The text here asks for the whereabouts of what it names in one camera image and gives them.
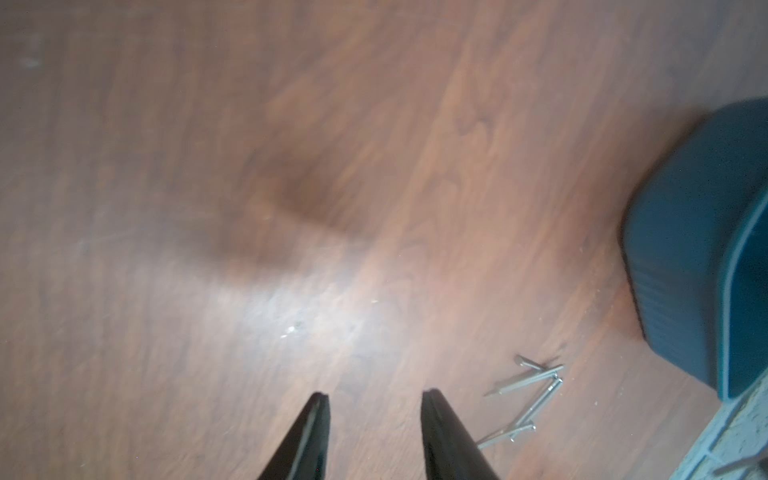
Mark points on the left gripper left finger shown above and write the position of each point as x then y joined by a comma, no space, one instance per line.
303,452

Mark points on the steel nail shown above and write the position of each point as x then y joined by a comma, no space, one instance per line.
528,363
527,379
505,434
538,403

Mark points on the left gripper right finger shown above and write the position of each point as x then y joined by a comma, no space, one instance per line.
449,450

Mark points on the teal plastic storage box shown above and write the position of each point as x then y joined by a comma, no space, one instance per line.
694,240

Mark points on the aluminium front rail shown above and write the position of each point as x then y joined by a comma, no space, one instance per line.
734,444

